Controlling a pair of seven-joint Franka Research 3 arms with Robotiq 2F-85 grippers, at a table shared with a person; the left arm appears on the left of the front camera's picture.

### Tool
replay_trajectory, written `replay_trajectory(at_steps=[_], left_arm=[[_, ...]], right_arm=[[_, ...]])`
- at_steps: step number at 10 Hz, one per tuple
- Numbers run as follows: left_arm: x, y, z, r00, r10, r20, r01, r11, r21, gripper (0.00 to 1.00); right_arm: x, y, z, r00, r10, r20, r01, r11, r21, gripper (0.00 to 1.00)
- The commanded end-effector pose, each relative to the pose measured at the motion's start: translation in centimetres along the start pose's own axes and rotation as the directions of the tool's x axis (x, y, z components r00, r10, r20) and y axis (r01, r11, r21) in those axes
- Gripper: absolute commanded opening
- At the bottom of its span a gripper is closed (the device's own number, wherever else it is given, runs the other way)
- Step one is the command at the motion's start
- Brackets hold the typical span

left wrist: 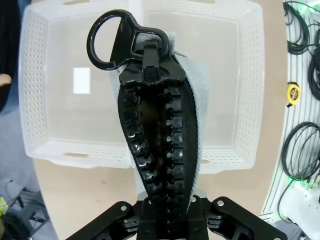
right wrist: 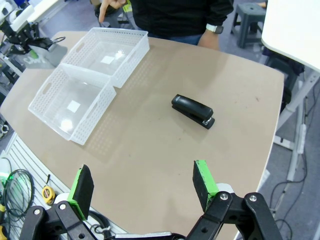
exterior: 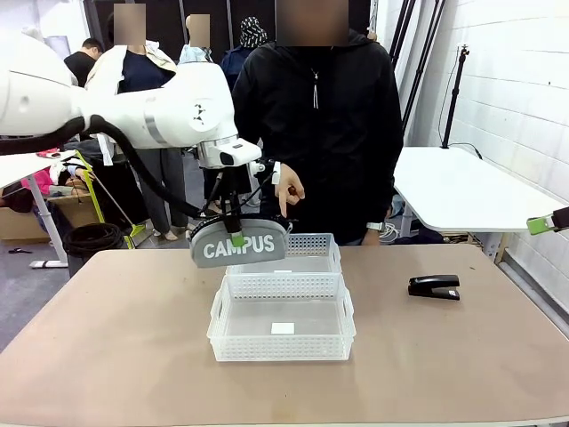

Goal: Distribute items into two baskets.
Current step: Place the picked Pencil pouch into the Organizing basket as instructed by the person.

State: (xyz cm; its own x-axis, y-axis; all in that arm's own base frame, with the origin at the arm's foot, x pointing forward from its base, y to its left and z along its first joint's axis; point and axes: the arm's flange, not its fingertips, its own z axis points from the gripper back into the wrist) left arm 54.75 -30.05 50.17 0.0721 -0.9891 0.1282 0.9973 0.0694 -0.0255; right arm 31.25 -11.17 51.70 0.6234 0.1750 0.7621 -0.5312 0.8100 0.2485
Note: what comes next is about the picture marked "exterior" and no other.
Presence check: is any silver pendant necklace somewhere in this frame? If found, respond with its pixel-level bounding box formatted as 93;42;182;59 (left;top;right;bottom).
310;67;322;110

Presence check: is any brown cardboard box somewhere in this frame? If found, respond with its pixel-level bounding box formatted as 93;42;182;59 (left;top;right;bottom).
0;190;101;244

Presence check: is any person in black hoodie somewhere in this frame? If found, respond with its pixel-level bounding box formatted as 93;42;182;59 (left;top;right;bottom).
231;28;405;246

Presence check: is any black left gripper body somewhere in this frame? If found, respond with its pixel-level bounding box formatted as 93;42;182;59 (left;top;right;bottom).
220;167;244;219

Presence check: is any black coiled cable bundle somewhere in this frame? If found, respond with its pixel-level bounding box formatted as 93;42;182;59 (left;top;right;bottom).
61;222;127;277

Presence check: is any black light stand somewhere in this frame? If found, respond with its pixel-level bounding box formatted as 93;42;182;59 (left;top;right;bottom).
389;0;418;52
402;0;448;121

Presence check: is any person's right hand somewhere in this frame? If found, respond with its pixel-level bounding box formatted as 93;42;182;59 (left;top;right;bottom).
274;163;306;215

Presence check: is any black tripod with camera mount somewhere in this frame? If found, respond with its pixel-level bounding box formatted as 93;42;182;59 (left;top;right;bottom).
441;44;471;150

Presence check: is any black stapler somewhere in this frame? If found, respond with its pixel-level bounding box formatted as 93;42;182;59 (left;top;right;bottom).
407;274;461;302

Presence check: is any pink garment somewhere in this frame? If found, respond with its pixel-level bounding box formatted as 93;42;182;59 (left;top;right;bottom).
20;167;57;197

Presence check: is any bystander in black shirt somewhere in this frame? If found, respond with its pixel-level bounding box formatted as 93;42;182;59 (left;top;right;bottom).
63;37;106;88

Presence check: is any black left arm cable sleeve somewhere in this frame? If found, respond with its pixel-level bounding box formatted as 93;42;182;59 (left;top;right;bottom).
0;114;232;220

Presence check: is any mannequin with bucket hat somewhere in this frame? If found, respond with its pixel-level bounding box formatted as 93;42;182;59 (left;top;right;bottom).
220;16;270;90

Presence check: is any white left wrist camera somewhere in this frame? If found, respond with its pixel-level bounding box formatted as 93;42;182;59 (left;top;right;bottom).
248;159;283;186

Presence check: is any large white table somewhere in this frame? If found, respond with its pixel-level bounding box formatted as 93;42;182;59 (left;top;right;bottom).
393;145;569;239

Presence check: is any white perforated plastic basket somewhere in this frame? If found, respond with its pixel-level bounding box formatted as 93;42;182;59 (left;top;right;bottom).
225;232;343;277
206;272;357;362

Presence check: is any mannequin with light blue shirt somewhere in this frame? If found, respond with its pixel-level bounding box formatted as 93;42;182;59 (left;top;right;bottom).
177;15;223;217

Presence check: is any mannequin with navy shirt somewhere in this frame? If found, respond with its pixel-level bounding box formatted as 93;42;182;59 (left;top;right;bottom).
84;4;196;241

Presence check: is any grey CAMPUS pencil pouch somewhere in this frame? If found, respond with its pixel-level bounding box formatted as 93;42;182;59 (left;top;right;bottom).
189;216;294;269

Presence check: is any green broom and dustpan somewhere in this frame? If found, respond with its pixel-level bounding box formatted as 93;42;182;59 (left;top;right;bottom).
73;149;148;250

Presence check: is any black cable on table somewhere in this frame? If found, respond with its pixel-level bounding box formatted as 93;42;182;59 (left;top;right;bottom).
444;141;484;160

